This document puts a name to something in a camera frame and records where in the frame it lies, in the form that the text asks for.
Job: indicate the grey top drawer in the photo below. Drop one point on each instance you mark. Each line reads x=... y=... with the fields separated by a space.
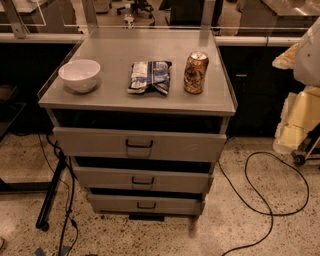
x=167 y=146

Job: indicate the orange soda can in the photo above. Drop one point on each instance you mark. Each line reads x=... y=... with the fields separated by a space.
x=195 y=72

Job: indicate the black stand leg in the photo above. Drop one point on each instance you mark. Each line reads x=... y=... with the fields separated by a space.
x=42 y=221

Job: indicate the grey middle drawer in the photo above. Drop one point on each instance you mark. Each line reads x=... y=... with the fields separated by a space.
x=142 y=174

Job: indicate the grey drawer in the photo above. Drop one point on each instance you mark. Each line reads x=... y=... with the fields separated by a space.
x=142 y=174
x=146 y=202
x=167 y=146

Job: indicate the grey bottom drawer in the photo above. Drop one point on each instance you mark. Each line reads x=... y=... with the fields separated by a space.
x=146 y=202

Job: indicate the blue white snack bag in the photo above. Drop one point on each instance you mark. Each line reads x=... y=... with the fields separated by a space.
x=150 y=76

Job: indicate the grey drawer cabinet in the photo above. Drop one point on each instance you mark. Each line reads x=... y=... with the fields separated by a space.
x=110 y=106

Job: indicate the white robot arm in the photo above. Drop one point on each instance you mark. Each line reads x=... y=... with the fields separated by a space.
x=303 y=58

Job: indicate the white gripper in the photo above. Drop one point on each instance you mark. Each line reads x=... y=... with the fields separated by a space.
x=308 y=58

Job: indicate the white horizontal rail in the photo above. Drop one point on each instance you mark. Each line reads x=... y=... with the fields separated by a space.
x=221 y=40

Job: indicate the white bowl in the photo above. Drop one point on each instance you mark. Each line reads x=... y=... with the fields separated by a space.
x=80 y=75

